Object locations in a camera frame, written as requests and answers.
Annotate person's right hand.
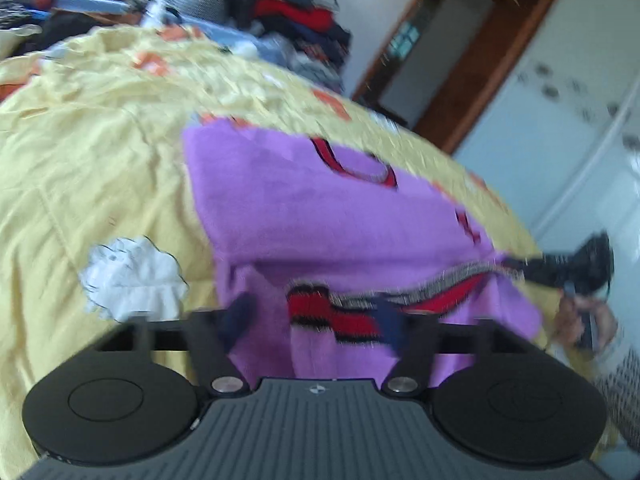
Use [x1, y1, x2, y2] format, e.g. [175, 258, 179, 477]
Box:
[554, 294, 618, 356]

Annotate yellow carrot print quilt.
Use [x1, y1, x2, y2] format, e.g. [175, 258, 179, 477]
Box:
[0, 23, 614, 480]

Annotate purple knit sweater red trim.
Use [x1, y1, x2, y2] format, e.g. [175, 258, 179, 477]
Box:
[182, 118, 542, 382]

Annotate pile of folded clothes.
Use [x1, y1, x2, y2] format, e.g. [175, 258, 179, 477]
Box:
[229, 0, 352, 93]

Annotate brown wooden door frame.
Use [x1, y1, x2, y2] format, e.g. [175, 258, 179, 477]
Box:
[352, 0, 554, 154]

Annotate blue quilted blanket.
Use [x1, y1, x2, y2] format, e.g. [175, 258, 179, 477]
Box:
[1, 0, 258, 46]

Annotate white wardrobe with flower pattern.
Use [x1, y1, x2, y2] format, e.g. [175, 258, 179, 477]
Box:
[454, 0, 639, 283]

